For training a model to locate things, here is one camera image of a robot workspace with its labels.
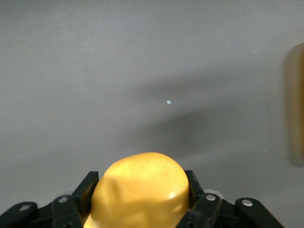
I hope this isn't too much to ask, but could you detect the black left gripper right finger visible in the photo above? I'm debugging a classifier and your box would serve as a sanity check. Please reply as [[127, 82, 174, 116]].
[[180, 170, 285, 228]]

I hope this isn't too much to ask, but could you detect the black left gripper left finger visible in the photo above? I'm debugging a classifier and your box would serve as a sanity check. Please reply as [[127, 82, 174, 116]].
[[0, 171, 99, 228]]

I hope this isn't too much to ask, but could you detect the yellow potato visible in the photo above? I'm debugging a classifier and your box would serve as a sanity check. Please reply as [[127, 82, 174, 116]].
[[84, 152, 192, 228]]

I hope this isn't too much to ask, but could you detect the yellow plastic tray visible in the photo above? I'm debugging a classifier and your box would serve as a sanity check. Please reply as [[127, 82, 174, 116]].
[[284, 42, 304, 167]]

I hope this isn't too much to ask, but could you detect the dark grey table mat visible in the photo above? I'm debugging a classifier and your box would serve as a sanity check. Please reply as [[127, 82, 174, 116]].
[[0, 0, 304, 228]]

